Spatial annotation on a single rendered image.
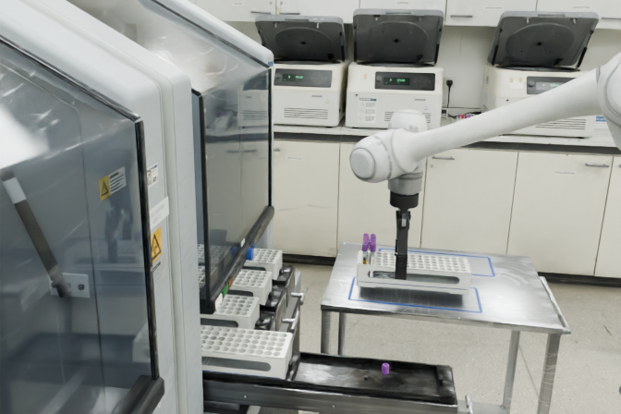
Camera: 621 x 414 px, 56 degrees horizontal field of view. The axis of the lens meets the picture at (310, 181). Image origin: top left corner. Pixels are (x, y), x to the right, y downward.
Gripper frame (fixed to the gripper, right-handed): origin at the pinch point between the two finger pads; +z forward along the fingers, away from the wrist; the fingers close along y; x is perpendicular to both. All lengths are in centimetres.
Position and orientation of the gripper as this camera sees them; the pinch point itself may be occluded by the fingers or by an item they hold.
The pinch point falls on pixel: (400, 262)
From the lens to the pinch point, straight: 159.9
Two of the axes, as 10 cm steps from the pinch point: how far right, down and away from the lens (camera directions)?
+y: 1.3, -2.7, 9.6
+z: -0.1, 9.6, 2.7
